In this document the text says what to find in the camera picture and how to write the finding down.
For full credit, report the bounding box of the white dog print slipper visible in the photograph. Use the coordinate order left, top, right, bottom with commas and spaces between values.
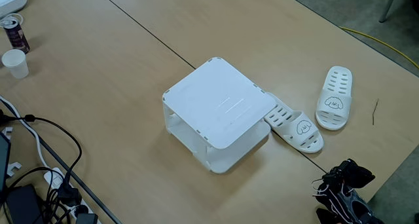
315, 65, 354, 131
263, 92, 325, 154

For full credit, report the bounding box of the white shoe rack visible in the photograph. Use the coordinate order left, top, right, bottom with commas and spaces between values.
162, 56, 278, 175

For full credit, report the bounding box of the thin brown twig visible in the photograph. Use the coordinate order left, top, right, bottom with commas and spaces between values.
371, 98, 380, 126

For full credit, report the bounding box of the grey chair leg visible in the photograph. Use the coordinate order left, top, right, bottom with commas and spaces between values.
378, 0, 400, 24

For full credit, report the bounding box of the black adapter block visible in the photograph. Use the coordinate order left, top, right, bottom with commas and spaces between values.
75, 212, 99, 224

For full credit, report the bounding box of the white power strip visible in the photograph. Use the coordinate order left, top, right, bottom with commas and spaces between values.
43, 167, 102, 224

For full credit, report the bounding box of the large black adapter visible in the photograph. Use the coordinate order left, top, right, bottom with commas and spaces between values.
5, 183, 44, 224

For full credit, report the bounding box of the white paper cup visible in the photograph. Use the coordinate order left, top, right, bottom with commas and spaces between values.
1, 48, 29, 80

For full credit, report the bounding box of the purple drink can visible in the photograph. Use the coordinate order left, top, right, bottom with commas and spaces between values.
3, 18, 31, 54

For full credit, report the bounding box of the yellow cable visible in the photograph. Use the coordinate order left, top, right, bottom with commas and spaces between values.
338, 26, 419, 70

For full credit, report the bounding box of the black cable with ferrite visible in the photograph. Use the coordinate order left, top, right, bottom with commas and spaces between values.
0, 114, 83, 185

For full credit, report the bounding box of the black wall plug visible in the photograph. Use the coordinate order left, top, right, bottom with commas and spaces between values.
57, 173, 82, 208

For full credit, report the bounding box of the thick white cable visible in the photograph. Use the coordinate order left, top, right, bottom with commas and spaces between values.
0, 95, 63, 182

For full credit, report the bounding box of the thin white coiled cable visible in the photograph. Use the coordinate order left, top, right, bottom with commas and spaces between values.
0, 12, 25, 29

